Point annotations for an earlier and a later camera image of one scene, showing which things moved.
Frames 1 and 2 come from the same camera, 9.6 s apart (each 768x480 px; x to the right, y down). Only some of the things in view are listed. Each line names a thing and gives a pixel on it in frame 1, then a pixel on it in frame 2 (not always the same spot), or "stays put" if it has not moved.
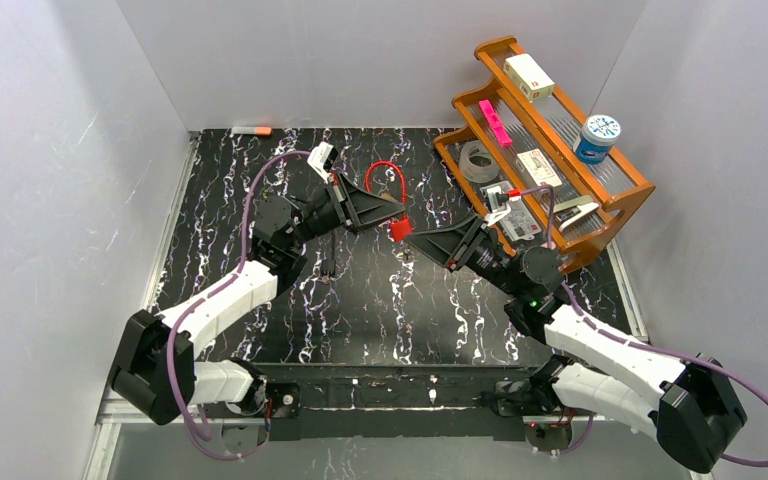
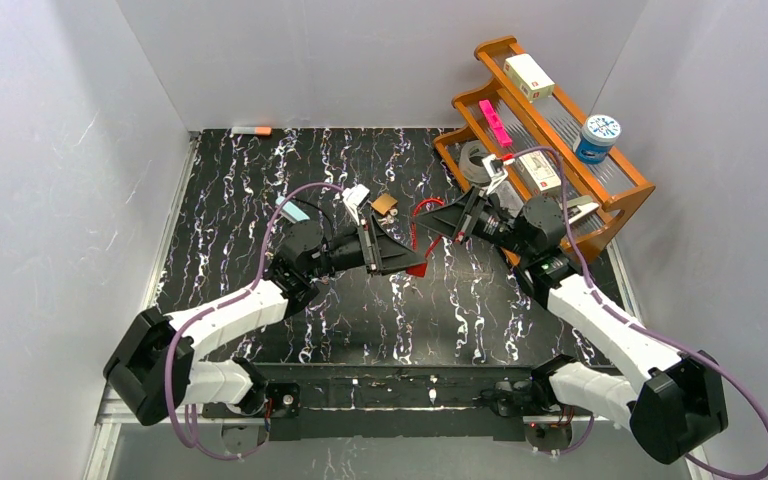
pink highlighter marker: [502, 136] stays put
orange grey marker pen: [252, 131] stays put
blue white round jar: [598, 134] stays put
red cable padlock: [401, 228] → [420, 270]
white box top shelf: [529, 77] stays put
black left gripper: [343, 206] → [366, 244]
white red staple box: [536, 169] stays put
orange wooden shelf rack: [516, 160] stays put
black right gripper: [461, 245] → [470, 216]
